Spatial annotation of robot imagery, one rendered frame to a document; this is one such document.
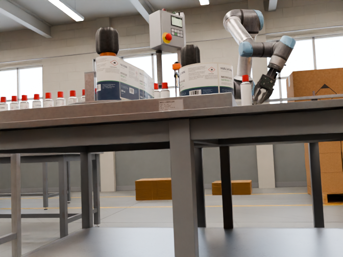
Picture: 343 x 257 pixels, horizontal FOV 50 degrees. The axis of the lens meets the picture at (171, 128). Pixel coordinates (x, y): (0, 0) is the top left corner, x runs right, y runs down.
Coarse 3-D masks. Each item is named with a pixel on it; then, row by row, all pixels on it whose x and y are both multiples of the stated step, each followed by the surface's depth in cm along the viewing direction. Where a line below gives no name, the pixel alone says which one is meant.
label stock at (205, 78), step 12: (180, 72) 135; (192, 72) 129; (204, 72) 128; (216, 72) 128; (228, 72) 131; (180, 84) 135; (192, 84) 129; (204, 84) 127; (216, 84) 127; (228, 84) 130
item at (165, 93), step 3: (162, 84) 189; (165, 84) 189; (162, 87) 189; (165, 87) 189; (162, 90) 188; (165, 90) 188; (168, 90) 188; (162, 93) 188; (165, 93) 188; (168, 93) 188; (162, 96) 188; (165, 96) 188; (168, 96) 188
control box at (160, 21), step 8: (152, 16) 197; (160, 16) 192; (168, 16) 196; (176, 16) 199; (152, 24) 197; (160, 24) 192; (168, 24) 195; (152, 32) 197; (160, 32) 192; (168, 32) 195; (152, 40) 197; (160, 40) 192; (176, 40) 198; (152, 48) 198; (160, 48) 198; (168, 48) 199; (176, 48) 200
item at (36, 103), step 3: (36, 93) 206; (36, 96) 206; (39, 96) 207; (36, 99) 206; (39, 99) 207; (33, 102) 205; (36, 102) 205; (39, 102) 206; (33, 105) 205; (36, 105) 205; (39, 105) 205
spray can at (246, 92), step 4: (244, 76) 180; (248, 76) 180; (244, 80) 179; (248, 80) 180; (244, 84) 178; (248, 84) 178; (244, 88) 178; (248, 88) 178; (244, 92) 178; (248, 92) 178; (244, 96) 178; (248, 96) 178; (244, 100) 178; (248, 100) 178; (244, 104) 178; (248, 104) 178
